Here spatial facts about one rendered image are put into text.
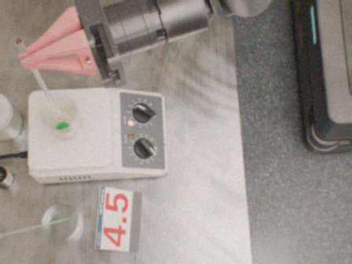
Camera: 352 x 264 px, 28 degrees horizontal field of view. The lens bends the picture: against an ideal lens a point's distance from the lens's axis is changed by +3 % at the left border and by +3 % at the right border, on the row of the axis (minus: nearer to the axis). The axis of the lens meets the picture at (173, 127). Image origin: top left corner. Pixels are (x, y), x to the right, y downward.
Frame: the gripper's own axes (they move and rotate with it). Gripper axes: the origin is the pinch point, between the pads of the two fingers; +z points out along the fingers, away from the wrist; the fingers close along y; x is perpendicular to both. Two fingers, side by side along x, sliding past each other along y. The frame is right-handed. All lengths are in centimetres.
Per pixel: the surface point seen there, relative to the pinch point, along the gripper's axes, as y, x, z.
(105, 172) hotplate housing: 3.7, 30.5, -2.6
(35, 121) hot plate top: -6.0, 27.1, 4.5
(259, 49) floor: -44, 106, -50
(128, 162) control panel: 3.3, 30.8, -6.2
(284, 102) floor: -27, 108, -51
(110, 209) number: 7.9, 34.7, -1.4
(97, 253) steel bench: 12.6, 38.3, 2.4
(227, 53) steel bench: -10.5, 34.9, -27.1
